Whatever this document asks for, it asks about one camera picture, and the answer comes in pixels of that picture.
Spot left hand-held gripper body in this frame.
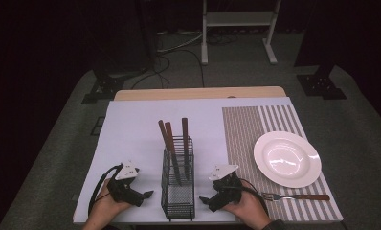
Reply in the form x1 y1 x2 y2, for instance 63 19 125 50
106 160 145 208

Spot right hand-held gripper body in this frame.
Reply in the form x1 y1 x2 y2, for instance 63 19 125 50
207 164 244 213

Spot person's left hand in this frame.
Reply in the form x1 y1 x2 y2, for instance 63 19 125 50
85 177 133 226

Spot person's right hand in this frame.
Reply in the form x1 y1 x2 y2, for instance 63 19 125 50
222 181 272 230

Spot white table cover sheet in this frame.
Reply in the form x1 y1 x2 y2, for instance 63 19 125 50
72 97 307 224

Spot striped placemat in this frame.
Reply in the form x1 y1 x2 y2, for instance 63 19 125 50
221 103 345 222

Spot white plate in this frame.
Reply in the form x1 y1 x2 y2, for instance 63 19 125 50
253 130 323 189

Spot black stand base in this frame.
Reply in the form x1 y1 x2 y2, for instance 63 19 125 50
80 61 126 104
294 0 348 101

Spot white metal stand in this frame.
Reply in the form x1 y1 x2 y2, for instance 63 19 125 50
200 0 282 67

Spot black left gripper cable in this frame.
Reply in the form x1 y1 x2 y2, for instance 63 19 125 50
87 163 124 219

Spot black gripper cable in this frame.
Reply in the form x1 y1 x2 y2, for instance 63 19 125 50
87 163 124 219
239 177 270 216

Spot black wire cutlery holder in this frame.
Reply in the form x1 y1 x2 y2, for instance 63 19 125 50
160 135 196 222

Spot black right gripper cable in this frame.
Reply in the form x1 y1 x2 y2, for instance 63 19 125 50
239 177 270 216

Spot wooden-handled utensil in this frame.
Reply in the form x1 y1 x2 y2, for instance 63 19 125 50
157 119 183 187
181 117 191 182
164 121 180 180

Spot small black floor frame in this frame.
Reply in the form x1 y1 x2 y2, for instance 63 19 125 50
89 116 106 137

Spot wooden-handled fork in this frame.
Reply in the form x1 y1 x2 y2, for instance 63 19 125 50
260 192 331 202

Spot black floor cables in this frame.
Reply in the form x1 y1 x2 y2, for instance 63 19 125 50
130 29 240 90

